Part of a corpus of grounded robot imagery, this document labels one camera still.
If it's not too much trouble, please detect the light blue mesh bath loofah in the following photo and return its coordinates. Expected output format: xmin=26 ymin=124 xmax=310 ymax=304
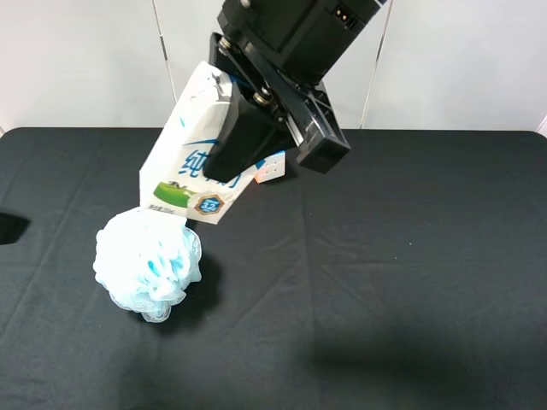
xmin=93 ymin=208 xmax=202 ymax=323

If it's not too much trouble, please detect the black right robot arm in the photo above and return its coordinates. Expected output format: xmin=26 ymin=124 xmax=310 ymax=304
xmin=204 ymin=0 xmax=384 ymax=183

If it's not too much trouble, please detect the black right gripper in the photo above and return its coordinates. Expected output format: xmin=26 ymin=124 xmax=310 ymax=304
xmin=203 ymin=32 xmax=351 ymax=183

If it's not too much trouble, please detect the black tablecloth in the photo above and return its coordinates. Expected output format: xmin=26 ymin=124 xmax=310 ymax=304
xmin=1 ymin=128 xmax=546 ymax=409

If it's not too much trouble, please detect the white milk carton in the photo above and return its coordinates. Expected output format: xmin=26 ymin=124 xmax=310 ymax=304
xmin=139 ymin=61 xmax=265 ymax=225

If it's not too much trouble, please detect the colourful puzzle cube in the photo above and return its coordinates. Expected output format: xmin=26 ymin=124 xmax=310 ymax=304
xmin=255 ymin=151 xmax=286 ymax=184

